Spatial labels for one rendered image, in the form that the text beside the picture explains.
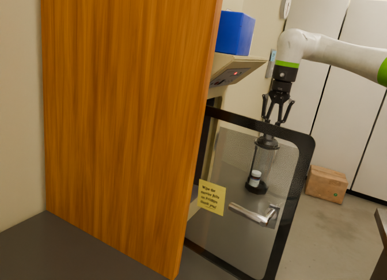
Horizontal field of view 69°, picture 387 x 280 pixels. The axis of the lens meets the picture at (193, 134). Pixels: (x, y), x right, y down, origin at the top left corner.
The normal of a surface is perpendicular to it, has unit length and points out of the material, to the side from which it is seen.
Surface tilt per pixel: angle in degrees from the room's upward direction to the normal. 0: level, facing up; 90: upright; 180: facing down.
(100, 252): 0
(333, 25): 90
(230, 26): 90
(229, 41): 90
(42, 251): 0
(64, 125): 90
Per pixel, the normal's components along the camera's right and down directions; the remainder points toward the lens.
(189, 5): -0.46, 0.22
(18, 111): 0.88, 0.27
